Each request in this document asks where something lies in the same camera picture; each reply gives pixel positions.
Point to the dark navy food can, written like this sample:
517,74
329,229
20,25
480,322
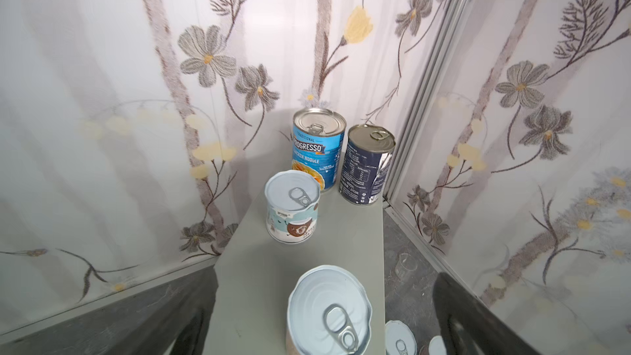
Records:
366,163

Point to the grey metal cabinet box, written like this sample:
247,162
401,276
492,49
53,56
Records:
256,274

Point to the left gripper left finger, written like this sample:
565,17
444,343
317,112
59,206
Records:
193,318

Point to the light teal can white lid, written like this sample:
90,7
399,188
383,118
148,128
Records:
399,339

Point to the orange can white lid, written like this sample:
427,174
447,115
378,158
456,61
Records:
328,312

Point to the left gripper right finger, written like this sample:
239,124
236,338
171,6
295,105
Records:
467,326

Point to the pink can white lid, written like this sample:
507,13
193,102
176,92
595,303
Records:
436,346

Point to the blue soup can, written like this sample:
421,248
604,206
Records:
317,136

